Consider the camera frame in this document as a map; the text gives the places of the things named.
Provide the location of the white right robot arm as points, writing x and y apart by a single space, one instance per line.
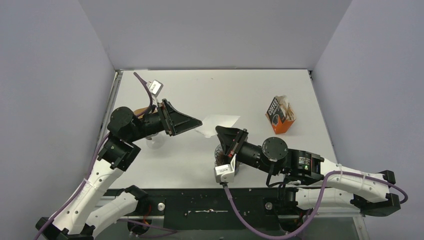
305 180

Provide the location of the clear glass carafe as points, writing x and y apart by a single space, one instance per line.
155 141

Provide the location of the white paper coffee filter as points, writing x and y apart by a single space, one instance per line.
217 124

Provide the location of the small clear glass cup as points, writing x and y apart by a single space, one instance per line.
220 157

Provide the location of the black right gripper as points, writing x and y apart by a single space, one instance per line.
232 139

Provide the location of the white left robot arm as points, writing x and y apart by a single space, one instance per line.
78 219

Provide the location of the aluminium rail frame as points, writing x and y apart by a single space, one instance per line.
186 161

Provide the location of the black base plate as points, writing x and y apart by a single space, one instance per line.
209 209

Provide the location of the orange black coffee filter box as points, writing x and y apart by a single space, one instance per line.
280 114

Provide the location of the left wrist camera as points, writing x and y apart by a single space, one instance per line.
155 87

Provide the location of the brown paper coffee filter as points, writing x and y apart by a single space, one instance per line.
141 111

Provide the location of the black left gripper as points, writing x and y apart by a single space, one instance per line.
167 117

